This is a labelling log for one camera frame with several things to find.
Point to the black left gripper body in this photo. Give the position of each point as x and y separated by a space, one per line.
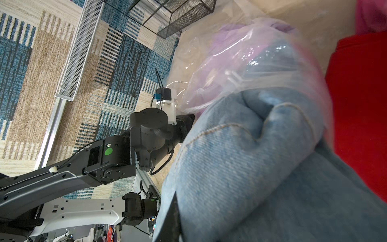
152 137

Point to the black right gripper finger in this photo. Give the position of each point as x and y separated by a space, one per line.
168 224

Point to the blue denim jeans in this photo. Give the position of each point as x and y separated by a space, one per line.
256 168

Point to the clear plastic vacuum bag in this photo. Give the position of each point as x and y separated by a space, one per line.
196 42

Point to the lilac garment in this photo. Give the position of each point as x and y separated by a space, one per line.
250 57

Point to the red garment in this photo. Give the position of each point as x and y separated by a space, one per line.
357 81

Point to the pink trousers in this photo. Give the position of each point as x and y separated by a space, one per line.
371 16

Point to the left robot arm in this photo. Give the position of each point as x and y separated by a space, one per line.
33 203

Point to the black mesh shelf rack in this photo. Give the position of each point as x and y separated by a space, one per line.
161 18

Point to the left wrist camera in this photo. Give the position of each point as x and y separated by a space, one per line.
165 98

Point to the white wire mesh basket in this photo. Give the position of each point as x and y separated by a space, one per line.
81 45

